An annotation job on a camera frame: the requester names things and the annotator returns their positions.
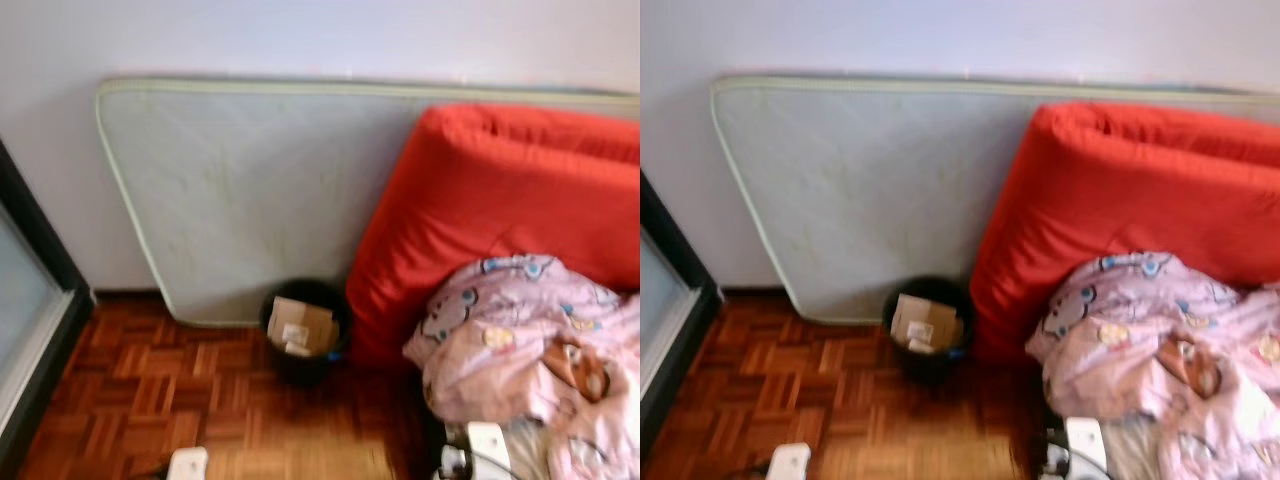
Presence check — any pink cartoon print blanket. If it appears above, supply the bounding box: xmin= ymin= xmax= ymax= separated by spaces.
xmin=403 ymin=254 xmax=640 ymax=480
xmin=1025 ymin=250 xmax=1280 ymax=480

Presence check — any black waste bin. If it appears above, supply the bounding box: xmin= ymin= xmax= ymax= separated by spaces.
xmin=881 ymin=276 xmax=976 ymax=386
xmin=259 ymin=278 xmax=353 ymax=389

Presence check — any brown cardboard box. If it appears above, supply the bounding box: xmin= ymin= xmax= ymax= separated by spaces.
xmin=266 ymin=296 xmax=337 ymax=358
xmin=889 ymin=293 xmax=964 ymax=356

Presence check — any black framed frosted glass door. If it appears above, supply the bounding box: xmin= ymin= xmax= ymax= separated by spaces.
xmin=640 ymin=170 xmax=723 ymax=461
xmin=0 ymin=140 xmax=96 ymax=480

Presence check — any red folded mattress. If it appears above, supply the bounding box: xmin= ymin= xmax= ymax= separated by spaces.
xmin=345 ymin=103 xmax=640 ymax=371
xmin=968 ymin=100 xmax=1280 ymax=366

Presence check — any pale green quilted mattress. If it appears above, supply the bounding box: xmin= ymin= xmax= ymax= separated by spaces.
xmin=711 ymin=75 xmax=1280 ymax=326
xmin=96 ymin=78 xmax=640 ymax=329

